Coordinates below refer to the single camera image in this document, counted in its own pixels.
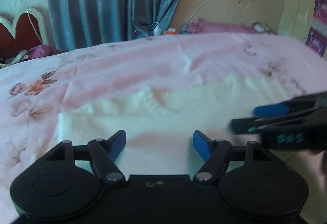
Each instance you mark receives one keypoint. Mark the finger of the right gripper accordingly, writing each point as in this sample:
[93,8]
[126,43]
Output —
[272,110]
[250,125]

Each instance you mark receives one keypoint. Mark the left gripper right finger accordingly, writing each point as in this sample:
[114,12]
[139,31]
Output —
[216,157]

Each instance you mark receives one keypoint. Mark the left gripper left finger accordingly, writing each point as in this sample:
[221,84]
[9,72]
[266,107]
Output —
[103,154]

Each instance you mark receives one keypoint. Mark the pile of clothes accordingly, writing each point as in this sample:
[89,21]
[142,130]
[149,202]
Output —
[40,51]

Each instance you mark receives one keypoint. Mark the patterned item by headboard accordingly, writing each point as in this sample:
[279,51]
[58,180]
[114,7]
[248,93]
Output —
[262,28]

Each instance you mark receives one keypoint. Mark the pink floral bed sheet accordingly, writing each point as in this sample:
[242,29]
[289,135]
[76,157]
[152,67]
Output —
[35,93]

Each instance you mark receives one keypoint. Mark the purple pink pillow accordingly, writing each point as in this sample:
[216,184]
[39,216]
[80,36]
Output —
[203,26]

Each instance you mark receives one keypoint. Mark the orange small container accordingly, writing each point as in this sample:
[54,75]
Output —
[170,31]

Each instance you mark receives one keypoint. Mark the cream round headboard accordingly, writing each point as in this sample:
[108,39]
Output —
[238,12]

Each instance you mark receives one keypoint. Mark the white lotion bottle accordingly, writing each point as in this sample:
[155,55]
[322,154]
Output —
[157,30]

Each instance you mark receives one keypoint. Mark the red heart shaped headboard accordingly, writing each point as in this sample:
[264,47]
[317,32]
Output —
[26,31]

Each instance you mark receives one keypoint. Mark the purple wall poster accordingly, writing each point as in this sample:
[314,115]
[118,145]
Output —
[316,39]

